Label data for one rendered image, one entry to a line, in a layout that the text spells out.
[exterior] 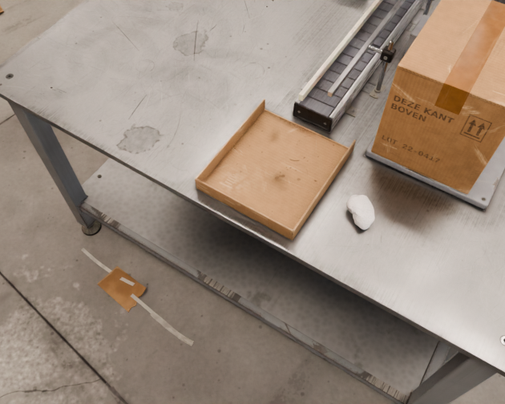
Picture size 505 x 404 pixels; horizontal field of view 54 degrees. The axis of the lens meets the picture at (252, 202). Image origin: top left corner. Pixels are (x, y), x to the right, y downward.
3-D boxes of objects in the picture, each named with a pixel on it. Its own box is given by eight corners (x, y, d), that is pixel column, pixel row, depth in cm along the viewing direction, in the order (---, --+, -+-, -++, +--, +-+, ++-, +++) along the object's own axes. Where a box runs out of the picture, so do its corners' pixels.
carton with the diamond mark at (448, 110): (416, 78, 134) (450, -14, 111) (505, 112, 127) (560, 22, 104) (369, 152, 120) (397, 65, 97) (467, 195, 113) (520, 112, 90)
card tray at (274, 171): (263, 109, 130) (264, 98, 127) (353, 150, 122) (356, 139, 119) (195, 188, 116) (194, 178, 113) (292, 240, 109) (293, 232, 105)
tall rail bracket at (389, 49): (360, 79, 136) (372, 29, 122) (385, 90, 134) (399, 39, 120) (355, 86, 135) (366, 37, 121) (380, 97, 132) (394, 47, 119)
